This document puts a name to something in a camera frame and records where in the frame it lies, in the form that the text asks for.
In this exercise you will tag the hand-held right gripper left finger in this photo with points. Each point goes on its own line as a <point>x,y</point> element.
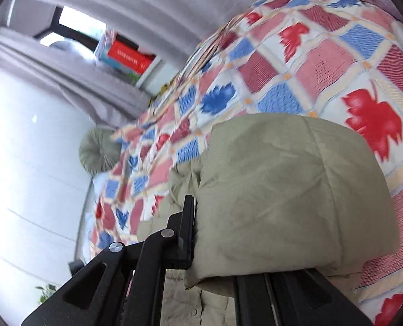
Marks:
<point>186,232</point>

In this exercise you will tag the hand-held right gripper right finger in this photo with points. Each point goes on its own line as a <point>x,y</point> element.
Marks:
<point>289,300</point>

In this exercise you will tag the olive green puffer jacket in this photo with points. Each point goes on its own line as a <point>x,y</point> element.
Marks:
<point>272,193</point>

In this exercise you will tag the dark bedside cabinet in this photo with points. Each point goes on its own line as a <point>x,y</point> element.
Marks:
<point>75,267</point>

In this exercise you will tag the round green cushion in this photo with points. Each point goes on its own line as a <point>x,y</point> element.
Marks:
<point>93,149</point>

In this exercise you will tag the green potted plant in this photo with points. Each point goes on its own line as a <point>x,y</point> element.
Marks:
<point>46,293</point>

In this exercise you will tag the white shelf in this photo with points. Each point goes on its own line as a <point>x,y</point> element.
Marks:
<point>148,71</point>

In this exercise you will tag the teal box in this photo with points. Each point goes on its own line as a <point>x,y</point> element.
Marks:
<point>115,66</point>

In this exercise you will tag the red box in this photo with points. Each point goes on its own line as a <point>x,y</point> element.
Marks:
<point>128,57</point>

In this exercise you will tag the grey curtain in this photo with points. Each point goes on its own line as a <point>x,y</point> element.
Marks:
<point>69,81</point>
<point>160,3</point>

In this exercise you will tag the leaf patchwork blanket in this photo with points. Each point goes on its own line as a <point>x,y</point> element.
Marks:
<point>323,57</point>

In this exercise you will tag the window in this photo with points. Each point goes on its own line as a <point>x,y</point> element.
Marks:
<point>79,22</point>

